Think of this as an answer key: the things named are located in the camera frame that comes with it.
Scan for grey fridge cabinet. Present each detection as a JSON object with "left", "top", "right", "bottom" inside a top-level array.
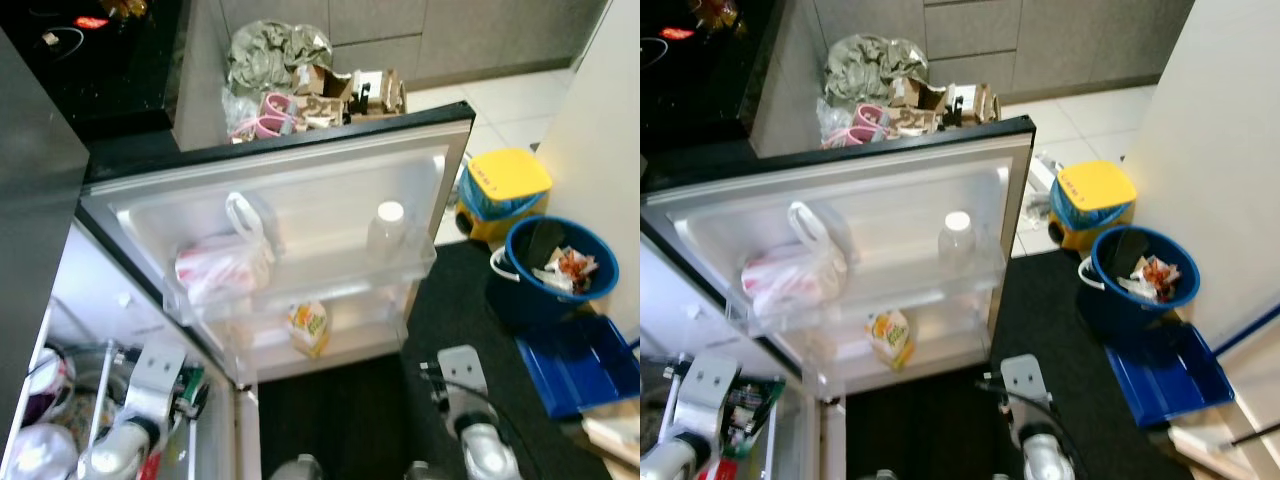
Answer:
[
  {"left": 0, "top": 30, "right": 261, "bottom": 480},
  {"left": 640, "top": 235, "right": 831, "bottom": 480}
]

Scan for open white fridge door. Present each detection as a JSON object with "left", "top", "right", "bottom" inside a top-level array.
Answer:
[
  {"left": 78, "top": 100, "right": 477, "bottom": 389},
  {"left": 640, "top": 115, "right": 1038, "bottom": 401}
]

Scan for white plastic bag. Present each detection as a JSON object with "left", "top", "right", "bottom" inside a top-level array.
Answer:
[
  {"left": 742, "top": 202, "right": 846, "bottom": 319},
  {"left": 175, "top": 192, "right": 278, "bottom": 306}
]

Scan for yellow snack packet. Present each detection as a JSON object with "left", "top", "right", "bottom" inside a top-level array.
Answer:
[
  {"left": 287, "top": 302, "right": 331, "bottom": 359},
  {"left": 865, "top": 308, "right": 913, "bottom": 371}
]

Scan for dark purple bowl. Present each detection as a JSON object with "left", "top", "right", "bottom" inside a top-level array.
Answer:
[{"left": 25, "top": 348, "right": 76, "bottom": 426}]

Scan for cream wooden ledge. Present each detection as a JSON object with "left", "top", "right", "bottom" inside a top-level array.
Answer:
[
  {"left": 1165, "top": 395, "right": 1280, "bottom": 480},
  {"left": 580, "top": 395, "right": 641, "bottom": 471}
]

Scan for white bowl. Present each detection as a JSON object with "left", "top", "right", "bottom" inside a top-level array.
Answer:
[{"left": 0, "top": 425, "right": 81, "bottom": 480}]

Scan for blue plastic tray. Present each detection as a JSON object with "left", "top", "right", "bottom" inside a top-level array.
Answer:
[
  {"left": 1105, "top": 322, "right": 1236, "bottom": 429},
  {"left": 515, "top": 315, "right": 641, "bottom": 421}
]

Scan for red white crumpled wrapper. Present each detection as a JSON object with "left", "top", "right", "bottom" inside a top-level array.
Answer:
[
  {"left": 545, "top": 245, "right": 601, "bottom": 296},
  {"left": 1130, "top": 255, "right": 1183, "bottom": 301}
]

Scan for clear jar white lid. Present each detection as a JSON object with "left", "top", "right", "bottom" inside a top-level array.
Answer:
[
  {"left": 937, "top": 211, "right": 979, "bottom": 269},
  {"left": 366, "top": 201, "right": 411, "bottom": 263}
]

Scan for blue plastic bucket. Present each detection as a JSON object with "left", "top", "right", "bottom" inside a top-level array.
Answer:
[
  {"left": 1077, "top": 225, "right": 1201, "bottom": 336},
  {"left": 487, "top": 215, "right": 621, "bottom": 331}
]

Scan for black floor mat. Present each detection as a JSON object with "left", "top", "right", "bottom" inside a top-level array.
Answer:
[
  {"left": 258, "top": 238, "right": 611, "bottom": 480},
  {"left": 845, "top": 250, "right": 1201, "bottom": 480}
]

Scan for pink plastic item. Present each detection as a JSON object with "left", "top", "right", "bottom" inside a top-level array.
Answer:
[
  {"left": 255, "top": 92, "right": 301, "bottom": 139},
  {"left": 850, "top": 102, "right": 896, "bottom": 146}
]

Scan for black kitchen counter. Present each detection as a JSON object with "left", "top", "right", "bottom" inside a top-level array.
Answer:
[
  {"left": 0, "top": 0, "right": 191, "bottom": 141},
  {"left": 640, "top": 0, "right": 791, "bottom": 151}
]

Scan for yellow bin blue liner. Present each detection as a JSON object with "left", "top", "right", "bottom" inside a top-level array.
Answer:
[
  {"left": 1048, "top": 160, "right": 1138, "bottom": 251},
  {"left": 456, "top": 148, "right": 553, "bottom": 243}
]

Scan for grey green crumpled bag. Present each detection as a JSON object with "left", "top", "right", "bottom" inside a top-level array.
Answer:
[
  {"left": 825, "top": 33, "right": 931, "bottom": 101},
  {"left": 227, "top": 20, "right": 333, "bottom": 91}
]

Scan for brown cardboard box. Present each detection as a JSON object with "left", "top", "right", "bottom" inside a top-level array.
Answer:
[
  {"left": 890, "top": 75, "right": 1001, "bottom": 136},
  {"left": 295, "top": 65, "right": 406, "bottom": 126}
]

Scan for grey kitchen cabinets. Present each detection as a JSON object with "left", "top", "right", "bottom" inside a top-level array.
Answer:
[
  {"left": 220, "top": 0, "right": 611, "bottom": 86},
  {"left": 815, "top": 0, "right": 1196, "bottom": 96}
]

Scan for black stick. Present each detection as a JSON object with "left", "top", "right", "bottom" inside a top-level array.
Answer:
[{"left": 1225, "top": 420, "right": 1280, "bottom": 449}]

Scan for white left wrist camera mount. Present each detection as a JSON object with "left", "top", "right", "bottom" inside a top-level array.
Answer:
[
  {"left": 125, "top": 340, "right": 188, "bottom": 426},
  {"left": 680, "top": 350, "right": 741, "bottom": 441}
]

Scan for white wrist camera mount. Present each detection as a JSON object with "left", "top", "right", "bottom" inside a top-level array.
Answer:
[
  {"left": 438, "top": 345, "right": 489, "bottom": 413},
  {"left": 1000, "top": 353, "right": 1046, "bottom": 421},
  {"left": 125, "top": 340, "right": 188, "bottom": 426},
  {"left": 680, "top": 350, "right": 741, "bottom": 441}
]

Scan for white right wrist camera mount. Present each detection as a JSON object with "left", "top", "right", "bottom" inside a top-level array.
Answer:
[
  {"left": 438, "top": 345, "right": 489, "bottom": 413},
  {"left": 1000, "top": 353, "right": 1046, "bottom": 421}
]

